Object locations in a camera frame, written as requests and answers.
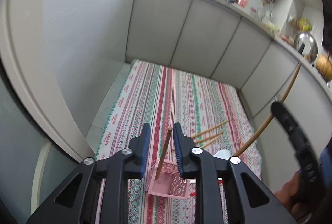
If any person's right hand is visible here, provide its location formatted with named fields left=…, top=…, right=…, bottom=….
left=274, top=171, right=310, bottom=218

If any long wooden chopstick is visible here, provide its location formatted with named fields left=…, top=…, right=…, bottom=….
left=191, top=119, right=230, bottom=138

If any short wooden chopstick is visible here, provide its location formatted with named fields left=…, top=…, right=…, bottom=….
left=201, top=136, right=219, bottom=149

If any pink utensil holder basket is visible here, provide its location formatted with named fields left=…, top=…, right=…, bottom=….
left=145, top=158, right=190, bottom=199

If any patterned red green tablecloth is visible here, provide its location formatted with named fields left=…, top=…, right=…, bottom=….
left=96, top=59, right=254, bottom=223

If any red plastic spoon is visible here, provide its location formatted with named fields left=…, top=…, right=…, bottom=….
left=190, top=178, right=223, bottom=197

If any brown clay pot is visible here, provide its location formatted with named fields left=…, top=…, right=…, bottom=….
left=316, top=54, right=332, bottom=82

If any steel pot lid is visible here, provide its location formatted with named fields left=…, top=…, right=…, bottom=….
left=294, top=31, right=318, bottom=63

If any yellow snack bag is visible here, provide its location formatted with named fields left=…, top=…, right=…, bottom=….
left=297, top=19, right=312, bottom=31

